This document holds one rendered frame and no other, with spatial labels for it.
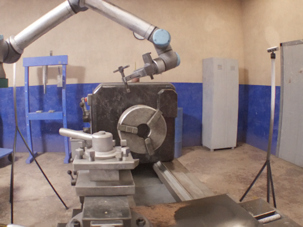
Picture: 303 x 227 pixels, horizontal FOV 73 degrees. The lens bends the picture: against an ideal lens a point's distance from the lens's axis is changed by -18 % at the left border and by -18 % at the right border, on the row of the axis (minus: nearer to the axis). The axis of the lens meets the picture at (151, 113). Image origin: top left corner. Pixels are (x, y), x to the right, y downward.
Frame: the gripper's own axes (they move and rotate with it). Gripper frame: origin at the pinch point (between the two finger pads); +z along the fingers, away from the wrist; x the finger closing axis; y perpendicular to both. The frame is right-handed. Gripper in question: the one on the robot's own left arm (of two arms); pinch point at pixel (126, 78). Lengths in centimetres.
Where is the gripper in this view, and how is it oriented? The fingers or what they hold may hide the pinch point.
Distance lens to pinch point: 128.1
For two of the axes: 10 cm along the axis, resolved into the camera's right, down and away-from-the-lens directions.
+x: -4.7, -0.2, 8.8
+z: -8.1, 4.1, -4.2
